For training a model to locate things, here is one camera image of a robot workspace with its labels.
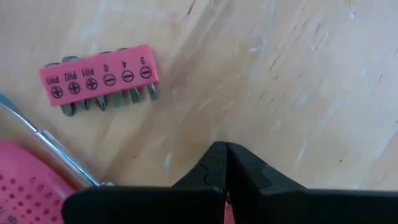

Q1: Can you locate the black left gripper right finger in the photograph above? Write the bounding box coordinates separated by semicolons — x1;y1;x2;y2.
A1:
226;142;398;224

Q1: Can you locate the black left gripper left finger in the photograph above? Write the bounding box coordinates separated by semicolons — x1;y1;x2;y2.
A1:
62;141;228;224

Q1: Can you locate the small red bit holder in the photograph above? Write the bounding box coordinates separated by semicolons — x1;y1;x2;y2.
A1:
39;44;160;118

